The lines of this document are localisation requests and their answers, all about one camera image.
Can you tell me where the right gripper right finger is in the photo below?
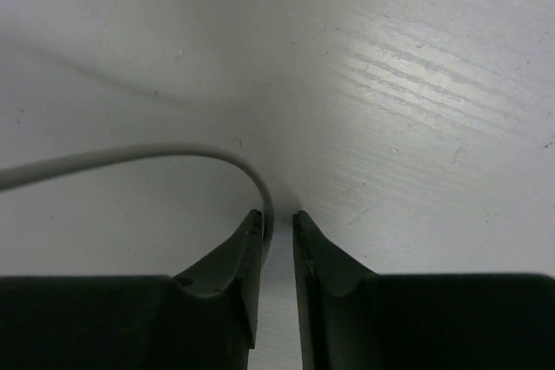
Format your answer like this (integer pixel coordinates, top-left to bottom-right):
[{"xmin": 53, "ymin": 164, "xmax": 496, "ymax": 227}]
[{"xmin": 293, "ymin": 211, "xmax": 554, "ymax": 369}]

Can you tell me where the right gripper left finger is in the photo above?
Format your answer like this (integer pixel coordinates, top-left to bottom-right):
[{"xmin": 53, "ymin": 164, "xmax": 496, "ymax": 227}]
[{"xmin": 1, "ymin": 211, "xmax": 263, "ymax": 369}]

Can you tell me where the grey headphone cable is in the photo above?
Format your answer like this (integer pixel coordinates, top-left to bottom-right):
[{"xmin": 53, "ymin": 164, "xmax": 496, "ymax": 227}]
[{"xmin": 0, "ymin": 143, "xmax": 276, "ymax": 258}]

